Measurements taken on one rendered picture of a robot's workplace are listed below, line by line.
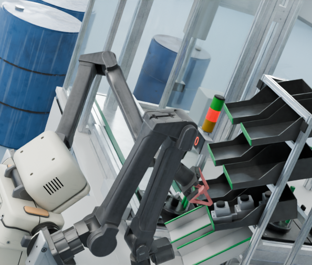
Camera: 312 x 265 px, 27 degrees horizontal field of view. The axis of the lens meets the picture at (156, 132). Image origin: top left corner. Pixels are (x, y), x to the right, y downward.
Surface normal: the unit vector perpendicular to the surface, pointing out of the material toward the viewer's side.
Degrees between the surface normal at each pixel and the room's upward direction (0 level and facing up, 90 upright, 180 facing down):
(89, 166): 0
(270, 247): 90
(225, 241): 45
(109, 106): 90
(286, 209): 90
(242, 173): 25
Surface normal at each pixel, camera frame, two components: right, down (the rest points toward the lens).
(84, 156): 0.32, -0.87
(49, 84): 0.53, 0.48
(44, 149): -0.42, -0.68
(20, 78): -0.04, 0.37
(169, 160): 0.32, 0.51
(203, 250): -0.43, -0.79
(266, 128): -0.11, -0.90
